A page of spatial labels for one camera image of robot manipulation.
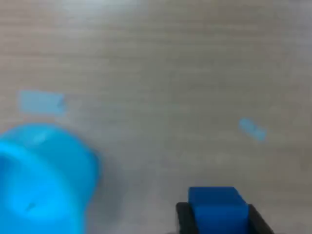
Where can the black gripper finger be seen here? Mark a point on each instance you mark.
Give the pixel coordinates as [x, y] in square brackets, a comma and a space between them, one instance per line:
[186, 219]
[258, 224]

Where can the blue cube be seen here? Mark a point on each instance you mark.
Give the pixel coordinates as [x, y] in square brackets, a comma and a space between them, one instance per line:
[217, 214]

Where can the grey-blue tape piece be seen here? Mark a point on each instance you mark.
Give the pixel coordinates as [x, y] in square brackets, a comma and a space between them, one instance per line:
[252, 129]
[41, 102]

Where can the blue plastic cup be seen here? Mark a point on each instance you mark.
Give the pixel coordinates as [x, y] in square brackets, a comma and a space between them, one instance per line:
[36, 182]

